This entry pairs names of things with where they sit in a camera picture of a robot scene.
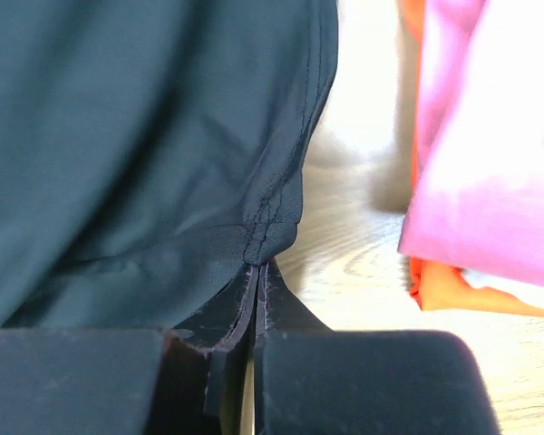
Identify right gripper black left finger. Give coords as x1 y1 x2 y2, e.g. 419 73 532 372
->
0 267 257 434

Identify black t shirt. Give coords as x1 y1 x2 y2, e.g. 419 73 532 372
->
0 1 338 328

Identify folded dusty red t shirt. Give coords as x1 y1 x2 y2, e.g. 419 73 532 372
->
400 0 544 286

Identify folded cream t shirt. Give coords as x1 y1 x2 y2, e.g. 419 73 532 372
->
463 270 544 309

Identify folded orange t shirt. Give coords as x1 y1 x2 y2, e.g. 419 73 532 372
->
401 1 544 318

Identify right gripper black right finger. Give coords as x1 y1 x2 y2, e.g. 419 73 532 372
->
254 262 500 435

